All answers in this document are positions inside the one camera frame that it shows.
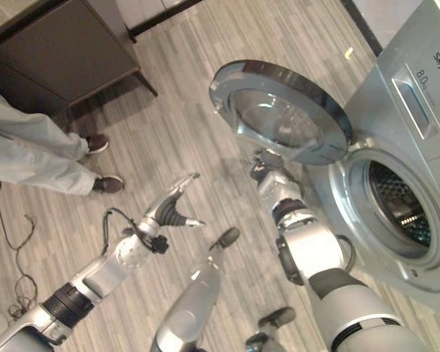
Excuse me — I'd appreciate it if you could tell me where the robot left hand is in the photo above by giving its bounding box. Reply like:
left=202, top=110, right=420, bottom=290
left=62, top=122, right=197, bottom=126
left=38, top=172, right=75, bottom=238
left=136, top=172, right=208, bottom=236

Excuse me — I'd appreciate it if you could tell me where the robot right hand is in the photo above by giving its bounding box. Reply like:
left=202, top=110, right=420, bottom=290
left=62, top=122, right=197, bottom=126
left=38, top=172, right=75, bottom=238
left=249, top=147, right=286, bottom=181

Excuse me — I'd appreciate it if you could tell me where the round glass washer door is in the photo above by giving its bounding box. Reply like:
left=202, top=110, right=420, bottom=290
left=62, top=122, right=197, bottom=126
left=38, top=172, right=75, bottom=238
left=208, top=59, right=353, bottom=166

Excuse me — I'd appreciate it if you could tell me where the steel washer drum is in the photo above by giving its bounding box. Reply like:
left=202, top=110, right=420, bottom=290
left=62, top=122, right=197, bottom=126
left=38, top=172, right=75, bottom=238
left=366, top=161, right=436, bottom=254

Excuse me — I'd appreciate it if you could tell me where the silver front-load washing machine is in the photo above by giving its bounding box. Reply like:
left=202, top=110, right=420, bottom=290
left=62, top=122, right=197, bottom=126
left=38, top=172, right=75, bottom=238
left=300, top=0, right=440, bottom=317

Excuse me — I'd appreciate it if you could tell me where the person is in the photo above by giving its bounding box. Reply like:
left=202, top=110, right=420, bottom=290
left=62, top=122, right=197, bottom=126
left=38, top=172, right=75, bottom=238
left=0, top=80, right=126, bottom=198

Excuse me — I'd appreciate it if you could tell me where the silver detergent drawer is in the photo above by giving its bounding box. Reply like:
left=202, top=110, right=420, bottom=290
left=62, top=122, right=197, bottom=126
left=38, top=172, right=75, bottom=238
left=391, top=75, right=440, bottom=141

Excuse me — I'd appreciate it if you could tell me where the white furniture with black base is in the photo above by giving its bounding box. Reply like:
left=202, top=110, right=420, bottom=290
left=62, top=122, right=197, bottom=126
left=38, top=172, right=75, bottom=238
left=114, top=0, right=206, bottom=45

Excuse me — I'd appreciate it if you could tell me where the dark brown wooden cabinet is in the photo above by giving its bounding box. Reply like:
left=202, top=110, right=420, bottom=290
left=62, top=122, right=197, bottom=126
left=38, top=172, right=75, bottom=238
left=0, top=0, right=159, bottom=122

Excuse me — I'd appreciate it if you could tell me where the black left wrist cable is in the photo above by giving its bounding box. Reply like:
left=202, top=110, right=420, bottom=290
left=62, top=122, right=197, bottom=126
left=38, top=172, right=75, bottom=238
left=100, top=208, right=169, bottom=257

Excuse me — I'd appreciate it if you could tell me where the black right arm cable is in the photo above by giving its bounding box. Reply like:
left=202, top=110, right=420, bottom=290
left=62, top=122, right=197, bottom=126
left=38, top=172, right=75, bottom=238
left=336, top=234, right=357, bottom=274

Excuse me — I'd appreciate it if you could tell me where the thin black floor cable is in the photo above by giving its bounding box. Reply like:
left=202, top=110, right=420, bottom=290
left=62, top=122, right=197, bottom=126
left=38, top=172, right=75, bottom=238
left=0, top=179, right=40, bottom=320

